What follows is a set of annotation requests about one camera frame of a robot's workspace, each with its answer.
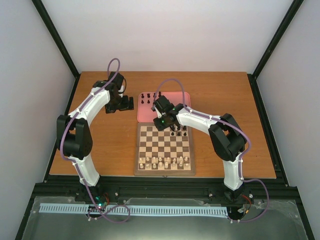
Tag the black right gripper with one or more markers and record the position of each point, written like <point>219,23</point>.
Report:
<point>159,126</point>

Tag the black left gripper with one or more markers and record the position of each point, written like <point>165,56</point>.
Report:
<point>126,107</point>

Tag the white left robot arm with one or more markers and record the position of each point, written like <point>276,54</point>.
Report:
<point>73,135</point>

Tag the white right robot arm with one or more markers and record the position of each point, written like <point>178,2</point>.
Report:
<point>229,142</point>

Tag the wooden chess board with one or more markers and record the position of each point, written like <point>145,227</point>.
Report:
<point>153,143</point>

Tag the white queen piece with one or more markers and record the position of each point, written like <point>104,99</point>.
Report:
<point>160,165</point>

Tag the light blue cable duct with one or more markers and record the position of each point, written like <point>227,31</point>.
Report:
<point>136,210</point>

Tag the black left frame post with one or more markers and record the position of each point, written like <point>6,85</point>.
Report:
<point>44,15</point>

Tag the black frame post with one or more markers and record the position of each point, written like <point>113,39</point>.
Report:
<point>44,15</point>
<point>283,26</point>

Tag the black front frame rail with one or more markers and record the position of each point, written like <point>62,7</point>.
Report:
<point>209,190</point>

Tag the black right frame post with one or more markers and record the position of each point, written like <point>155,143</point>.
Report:
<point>283,26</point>

